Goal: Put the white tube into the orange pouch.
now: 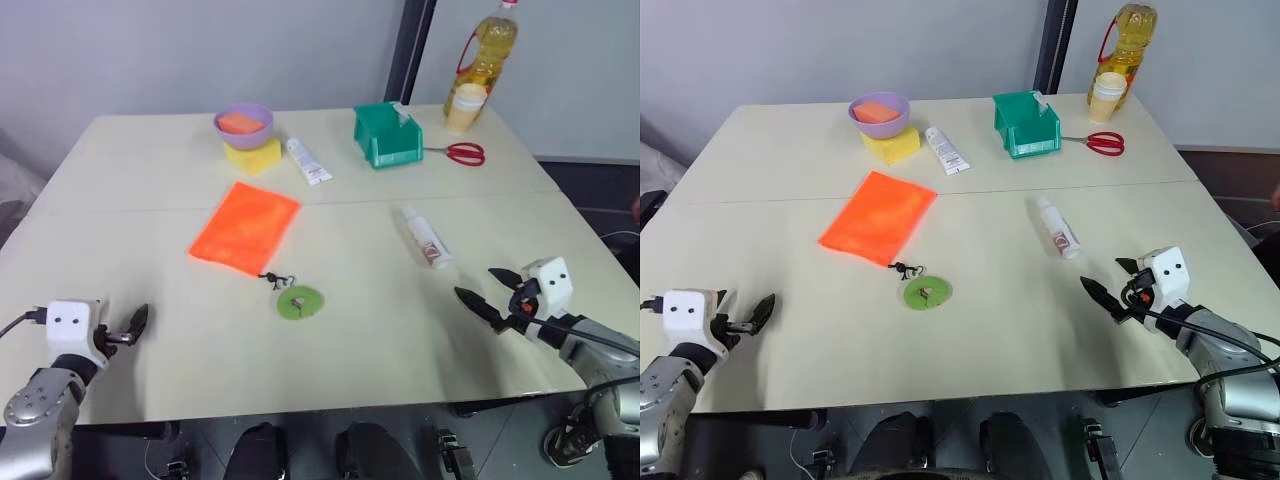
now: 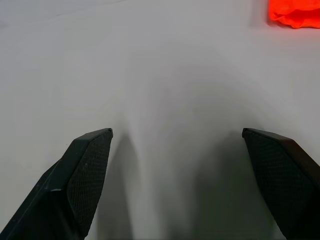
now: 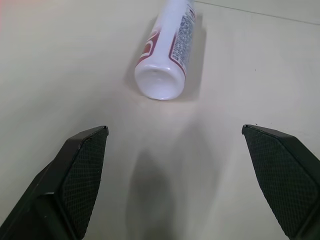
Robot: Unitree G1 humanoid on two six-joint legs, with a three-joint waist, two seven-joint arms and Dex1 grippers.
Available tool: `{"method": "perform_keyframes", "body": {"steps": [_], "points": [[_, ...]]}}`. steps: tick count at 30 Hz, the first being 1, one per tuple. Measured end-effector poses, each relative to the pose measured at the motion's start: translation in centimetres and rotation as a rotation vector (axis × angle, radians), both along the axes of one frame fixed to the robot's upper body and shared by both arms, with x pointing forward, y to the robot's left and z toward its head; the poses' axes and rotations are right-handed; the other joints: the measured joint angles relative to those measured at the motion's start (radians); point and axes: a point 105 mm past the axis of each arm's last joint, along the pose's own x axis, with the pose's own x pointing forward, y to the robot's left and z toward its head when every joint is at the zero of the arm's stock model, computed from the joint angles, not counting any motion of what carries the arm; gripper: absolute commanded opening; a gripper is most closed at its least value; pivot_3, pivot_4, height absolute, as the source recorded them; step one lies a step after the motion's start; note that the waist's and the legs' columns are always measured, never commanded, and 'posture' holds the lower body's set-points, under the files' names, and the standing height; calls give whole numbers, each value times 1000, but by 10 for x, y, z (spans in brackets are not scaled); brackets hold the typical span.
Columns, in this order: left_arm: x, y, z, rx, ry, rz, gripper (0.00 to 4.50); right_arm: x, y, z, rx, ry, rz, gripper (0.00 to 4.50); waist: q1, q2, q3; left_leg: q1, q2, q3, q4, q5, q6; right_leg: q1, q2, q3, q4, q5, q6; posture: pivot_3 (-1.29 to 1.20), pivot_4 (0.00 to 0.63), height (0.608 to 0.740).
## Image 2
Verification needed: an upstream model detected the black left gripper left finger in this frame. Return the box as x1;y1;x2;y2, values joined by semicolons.
0;127;114;240

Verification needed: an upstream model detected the orange cloth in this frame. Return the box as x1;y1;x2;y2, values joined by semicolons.
267;0;320;29

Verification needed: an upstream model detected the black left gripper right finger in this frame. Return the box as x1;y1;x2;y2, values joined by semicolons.
241;127;320;240

